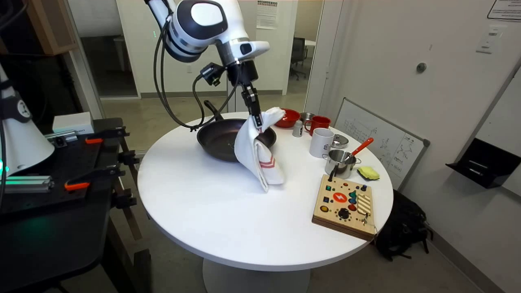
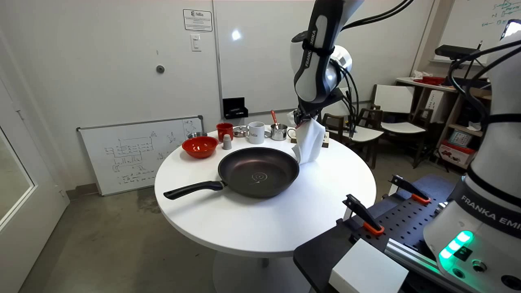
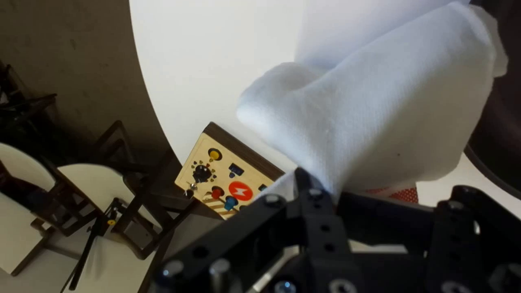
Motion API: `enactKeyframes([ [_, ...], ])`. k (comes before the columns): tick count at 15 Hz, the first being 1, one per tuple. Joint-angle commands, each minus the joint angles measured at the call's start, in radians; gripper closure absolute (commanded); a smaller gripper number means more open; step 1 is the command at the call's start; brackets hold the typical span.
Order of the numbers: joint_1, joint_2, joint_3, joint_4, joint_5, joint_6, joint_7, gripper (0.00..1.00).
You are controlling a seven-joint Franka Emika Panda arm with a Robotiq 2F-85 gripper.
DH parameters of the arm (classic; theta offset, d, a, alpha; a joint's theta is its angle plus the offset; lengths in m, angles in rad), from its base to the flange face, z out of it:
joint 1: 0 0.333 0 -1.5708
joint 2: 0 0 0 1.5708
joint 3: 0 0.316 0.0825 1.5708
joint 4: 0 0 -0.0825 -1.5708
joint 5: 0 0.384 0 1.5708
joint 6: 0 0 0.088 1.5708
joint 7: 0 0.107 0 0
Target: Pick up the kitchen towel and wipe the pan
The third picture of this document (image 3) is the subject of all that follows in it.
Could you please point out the black frying pan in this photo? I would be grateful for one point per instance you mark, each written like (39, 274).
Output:
(501, 136)

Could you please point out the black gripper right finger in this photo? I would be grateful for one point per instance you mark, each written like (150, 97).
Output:
(400, 229)

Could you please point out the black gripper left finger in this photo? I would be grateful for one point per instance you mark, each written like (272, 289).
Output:
(303, 229)

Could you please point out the wooden board colourful pieces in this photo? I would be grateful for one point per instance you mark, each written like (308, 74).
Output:
(228, 173)

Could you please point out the white towel red stripes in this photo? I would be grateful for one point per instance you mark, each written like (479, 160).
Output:
(379, 108)

